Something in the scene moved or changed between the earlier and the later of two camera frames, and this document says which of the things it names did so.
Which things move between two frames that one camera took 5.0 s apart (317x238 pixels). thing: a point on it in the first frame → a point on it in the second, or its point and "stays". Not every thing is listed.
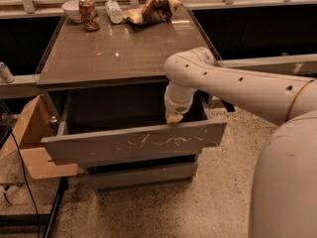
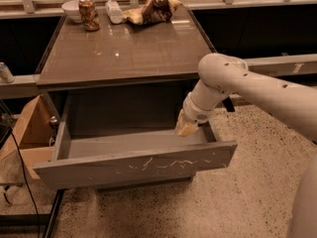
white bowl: [72, 10] stays
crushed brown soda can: [89, 15] stays
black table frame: [34, 219] stays
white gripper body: [178, 106] → [194, 113]
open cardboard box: [34, 124] stays
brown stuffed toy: [157, 8] stays
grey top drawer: [92, 127] → [86, 156]
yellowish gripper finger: [172, 118] → [183, 128]
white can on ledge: [5, 74] stays
